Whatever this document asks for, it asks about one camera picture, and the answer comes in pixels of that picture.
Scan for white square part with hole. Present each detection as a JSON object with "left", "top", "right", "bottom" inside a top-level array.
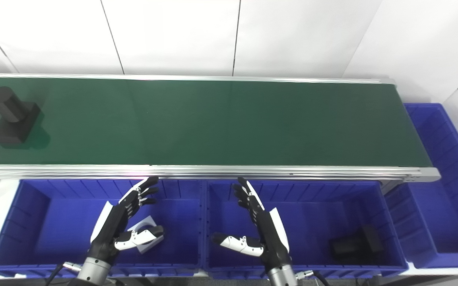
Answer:
[{"left": 127, "top": 216, "right": 165, "bottom": 255}]

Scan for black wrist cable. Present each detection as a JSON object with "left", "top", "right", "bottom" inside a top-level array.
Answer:
[
  {"left": 46, "top": 261, "right": 83, "bottom": 286},
  {"left": 295, "top": 270, "right": 331, "bottom": 286}
]

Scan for black cylinder-on-block part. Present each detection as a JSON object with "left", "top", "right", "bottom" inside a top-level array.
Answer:
[{"left": 0, "top": 86, "right": 42, "bottom": 146}]

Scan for black block part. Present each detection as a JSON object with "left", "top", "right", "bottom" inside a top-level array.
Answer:
[{"left": 329, "top": 225, "right": 385, "bottom": 262}]

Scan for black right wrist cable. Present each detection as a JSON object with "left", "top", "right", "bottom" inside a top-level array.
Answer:
[{"left": 295, "top": 270, "right": 331, "bottom": 286}]

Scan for blue bin with white part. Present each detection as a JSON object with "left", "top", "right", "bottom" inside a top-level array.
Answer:
[{"left": 0, "top": 179, "right": 206, "bottom": 278}]

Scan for aluminium conveyor leg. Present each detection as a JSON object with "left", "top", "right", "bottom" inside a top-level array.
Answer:
[{"left": 379, "top": 181, "right": 404, "bottom": 196}]

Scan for white and black right hand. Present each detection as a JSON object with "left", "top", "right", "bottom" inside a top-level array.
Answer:
[{"left": 211, "top": 178, "right": 293, "bottom": 271}]

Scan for blue bin with black parts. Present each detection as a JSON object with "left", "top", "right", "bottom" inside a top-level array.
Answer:
[{"left": 203, "top": 180, "right": 409, "bottom": 279}]

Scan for green conveyor belt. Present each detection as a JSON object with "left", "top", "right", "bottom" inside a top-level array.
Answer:
[
  {"left": 0, "top": 77, "right": 433, "bottom": 168},
  {"left": 0, "top": 73, "right": 441, "bottom": 184}
]

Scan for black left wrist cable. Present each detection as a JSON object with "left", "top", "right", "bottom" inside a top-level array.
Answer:
[{"left": 46, "top": 261, "right": 83, "bottom": 286}]

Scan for empty blue bin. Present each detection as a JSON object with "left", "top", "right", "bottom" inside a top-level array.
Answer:
[{"left": 384, "top": 103, "right": 458, "bottom": 269}]

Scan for white and black left hand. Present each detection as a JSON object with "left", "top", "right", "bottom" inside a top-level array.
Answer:
[{"left": 88, "top": 177, "right": 165, "bottom": 265}]

